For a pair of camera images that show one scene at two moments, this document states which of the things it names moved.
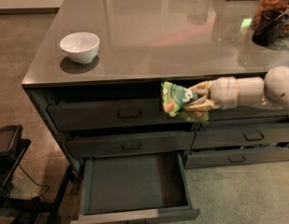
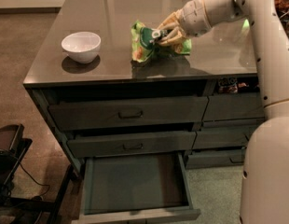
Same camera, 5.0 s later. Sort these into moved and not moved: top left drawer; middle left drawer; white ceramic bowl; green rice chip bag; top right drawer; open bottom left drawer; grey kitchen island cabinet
Moved: green rice chip bag
Not moved: middle left drawer; top right drawer; open bottom left drawer; white ceramic bowl; top left drawer; grey kitchen island cabinet
